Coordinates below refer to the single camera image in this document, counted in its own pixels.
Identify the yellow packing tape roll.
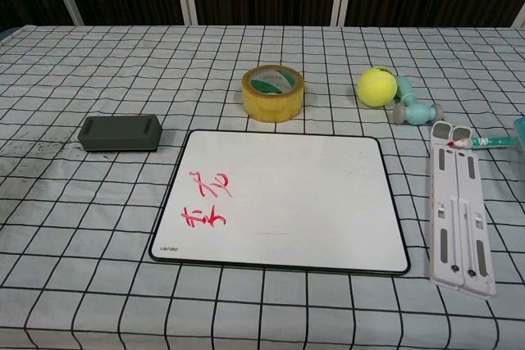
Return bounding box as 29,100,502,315
240,65,305,123

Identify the white folding laptop stand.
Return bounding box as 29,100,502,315
425,120,498,298

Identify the dark grey whiteboard eraser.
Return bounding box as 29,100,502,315
77,114,164,152

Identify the yellow tennis ball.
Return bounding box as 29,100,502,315
356,66,398,108

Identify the white black grid tablecloth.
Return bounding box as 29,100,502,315
0,24,525,350

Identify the white dry-erase board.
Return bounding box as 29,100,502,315
148,130,412,277

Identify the teal clear plastic container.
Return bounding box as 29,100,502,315
512,116,525,182

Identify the teal toy hammer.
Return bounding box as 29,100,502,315
392,75,445,125

